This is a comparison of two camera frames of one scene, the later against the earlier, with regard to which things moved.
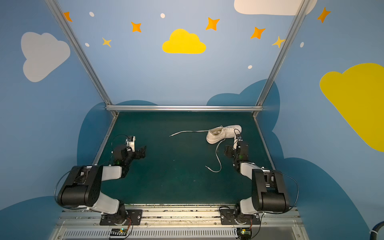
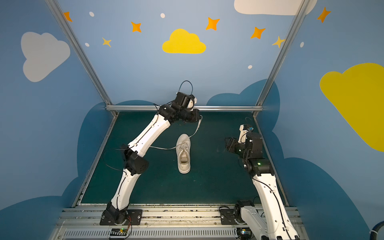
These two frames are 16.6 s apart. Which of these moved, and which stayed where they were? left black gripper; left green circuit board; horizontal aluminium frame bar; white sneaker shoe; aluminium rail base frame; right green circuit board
Moved: white sneaker shoe; left black gripper
Stayed: horizontal aluminium frame bar; aluminium rail base frame; left green circuit board; right green circuit board
